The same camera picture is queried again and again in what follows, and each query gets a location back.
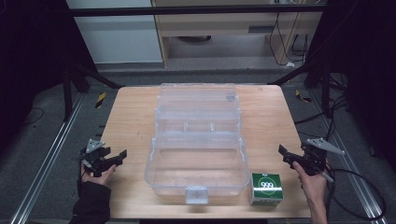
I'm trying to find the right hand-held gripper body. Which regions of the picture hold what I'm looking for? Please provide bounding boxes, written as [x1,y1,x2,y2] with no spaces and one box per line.
[291,137,346,183]

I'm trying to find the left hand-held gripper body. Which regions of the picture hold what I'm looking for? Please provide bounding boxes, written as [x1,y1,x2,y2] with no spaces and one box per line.
[78,138,119,178]

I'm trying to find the green medicine box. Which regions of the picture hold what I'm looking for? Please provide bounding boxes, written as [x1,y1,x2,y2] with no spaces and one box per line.
[249,172,285,206]

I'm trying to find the clear plastic storage box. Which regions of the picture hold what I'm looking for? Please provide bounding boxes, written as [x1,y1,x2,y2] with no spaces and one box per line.
[144,82,251,205]

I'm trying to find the person's left hand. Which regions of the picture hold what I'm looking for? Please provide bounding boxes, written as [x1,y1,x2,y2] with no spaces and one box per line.
[80,161,118,188]

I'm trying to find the person's right hand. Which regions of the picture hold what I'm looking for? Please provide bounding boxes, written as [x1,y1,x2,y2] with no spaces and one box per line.
[291,161,329,207]

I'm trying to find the yellow black hazard tape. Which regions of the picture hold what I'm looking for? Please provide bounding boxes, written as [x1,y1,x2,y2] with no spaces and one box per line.
[94,91,107,109]
[294,89,312,104]

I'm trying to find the black metal stand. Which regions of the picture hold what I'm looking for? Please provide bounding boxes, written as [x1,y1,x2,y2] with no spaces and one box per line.
[267,59,332,119]
[61,59,125,123]

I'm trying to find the white cabinet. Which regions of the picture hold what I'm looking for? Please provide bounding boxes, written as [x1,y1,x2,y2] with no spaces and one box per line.
[65,0,164,65]

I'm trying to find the wooden desk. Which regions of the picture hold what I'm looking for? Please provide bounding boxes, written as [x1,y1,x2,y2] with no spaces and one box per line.
[150,0,327,67]

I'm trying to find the black horizontal bar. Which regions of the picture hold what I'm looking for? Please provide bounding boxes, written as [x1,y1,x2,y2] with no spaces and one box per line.
[68,3,328,18]

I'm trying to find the aluminium floor rail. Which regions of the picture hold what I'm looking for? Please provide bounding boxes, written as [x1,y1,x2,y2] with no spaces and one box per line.
[8,92,86,224]
[307,90,390,224]

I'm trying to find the black floor cables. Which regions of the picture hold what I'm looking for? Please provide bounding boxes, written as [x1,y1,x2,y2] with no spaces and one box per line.
[293,73,353,141]

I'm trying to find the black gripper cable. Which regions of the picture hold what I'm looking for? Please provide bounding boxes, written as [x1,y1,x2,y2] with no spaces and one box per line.
[323,167,387,222]

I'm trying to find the black hanging cables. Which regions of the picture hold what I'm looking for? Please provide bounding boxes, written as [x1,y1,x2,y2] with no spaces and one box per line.
[268,12,310,67]

